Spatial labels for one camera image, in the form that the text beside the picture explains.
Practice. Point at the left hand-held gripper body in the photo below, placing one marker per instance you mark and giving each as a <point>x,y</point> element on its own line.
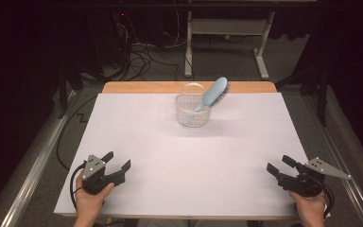
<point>96,179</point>

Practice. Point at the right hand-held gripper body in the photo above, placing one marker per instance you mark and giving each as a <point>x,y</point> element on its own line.
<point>305,181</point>

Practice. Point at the white plastic basket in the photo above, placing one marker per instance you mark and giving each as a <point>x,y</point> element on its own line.
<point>189,113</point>

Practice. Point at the person's left hand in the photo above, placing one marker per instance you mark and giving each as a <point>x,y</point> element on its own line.
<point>89,205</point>

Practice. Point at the person's right hand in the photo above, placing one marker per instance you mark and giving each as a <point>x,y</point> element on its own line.
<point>310,209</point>

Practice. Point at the white table cover sheet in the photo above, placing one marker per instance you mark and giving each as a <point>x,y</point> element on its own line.
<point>201,164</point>

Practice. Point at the black stand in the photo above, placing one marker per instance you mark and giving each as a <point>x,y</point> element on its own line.
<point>66,85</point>
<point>322,94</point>

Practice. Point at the aluminium floor rail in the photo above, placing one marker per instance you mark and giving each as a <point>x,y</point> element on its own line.
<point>343,151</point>
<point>38,164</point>

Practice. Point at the white metal stand frame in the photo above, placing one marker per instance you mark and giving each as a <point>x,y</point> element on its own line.
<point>227,26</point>

